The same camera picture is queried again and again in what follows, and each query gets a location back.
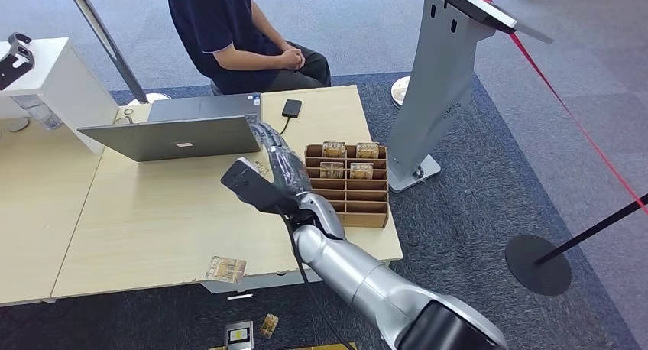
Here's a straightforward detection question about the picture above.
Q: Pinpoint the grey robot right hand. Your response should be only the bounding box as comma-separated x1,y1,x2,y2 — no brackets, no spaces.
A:
250,121,315,199

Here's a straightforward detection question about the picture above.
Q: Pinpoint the person's right hand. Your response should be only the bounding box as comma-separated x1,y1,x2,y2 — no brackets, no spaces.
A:
278,51,303,71

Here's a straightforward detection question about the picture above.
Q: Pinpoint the person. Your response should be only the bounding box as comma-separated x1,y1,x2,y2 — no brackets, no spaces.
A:
166,0,332,96

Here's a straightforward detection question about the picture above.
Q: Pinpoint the wooden slotted card holder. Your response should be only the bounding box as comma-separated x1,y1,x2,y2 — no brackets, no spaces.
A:
304,143,390,229

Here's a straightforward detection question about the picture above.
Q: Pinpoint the white round stanchion base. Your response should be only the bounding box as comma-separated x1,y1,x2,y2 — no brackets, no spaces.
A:
390,76,412,109

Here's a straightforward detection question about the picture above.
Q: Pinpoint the silver laptop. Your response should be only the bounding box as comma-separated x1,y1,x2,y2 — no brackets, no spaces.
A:
77,92,263,163

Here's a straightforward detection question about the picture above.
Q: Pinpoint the grey kiosk stand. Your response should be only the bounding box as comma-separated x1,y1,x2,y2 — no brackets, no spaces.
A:
387,0,554,194

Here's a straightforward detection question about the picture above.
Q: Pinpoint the grey device with screen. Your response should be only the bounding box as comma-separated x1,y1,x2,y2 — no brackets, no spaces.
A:
224,320,255,350

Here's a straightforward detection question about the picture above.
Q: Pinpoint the yellow strip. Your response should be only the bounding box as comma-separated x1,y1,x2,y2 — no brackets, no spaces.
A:
290,342,358,350

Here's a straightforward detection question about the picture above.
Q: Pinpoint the silver pole with round base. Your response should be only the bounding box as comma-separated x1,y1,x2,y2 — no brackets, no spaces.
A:
60,0,172,107

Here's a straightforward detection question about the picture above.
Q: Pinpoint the white cabinet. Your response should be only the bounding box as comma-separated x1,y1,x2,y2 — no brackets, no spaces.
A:
0,37,121,155

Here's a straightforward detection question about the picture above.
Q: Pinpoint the clear plastic holder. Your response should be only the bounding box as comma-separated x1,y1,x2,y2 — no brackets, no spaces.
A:
10,93,65,131

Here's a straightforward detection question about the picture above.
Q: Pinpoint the black stanchion with round base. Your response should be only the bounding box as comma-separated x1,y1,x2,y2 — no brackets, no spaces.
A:
504,193,648,297

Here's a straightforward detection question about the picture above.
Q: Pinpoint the red barrier belt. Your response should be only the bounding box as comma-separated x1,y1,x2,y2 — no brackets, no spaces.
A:
468,0,648,216

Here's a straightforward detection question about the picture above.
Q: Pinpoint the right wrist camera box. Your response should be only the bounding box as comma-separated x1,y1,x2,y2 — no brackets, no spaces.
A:
220,157,300,217

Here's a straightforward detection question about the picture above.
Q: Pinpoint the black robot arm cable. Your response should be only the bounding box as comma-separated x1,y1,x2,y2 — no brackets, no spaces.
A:
275,206,356,350

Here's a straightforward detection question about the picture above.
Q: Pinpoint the black metal bracket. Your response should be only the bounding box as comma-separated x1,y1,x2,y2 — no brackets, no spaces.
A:
0,32,36,92

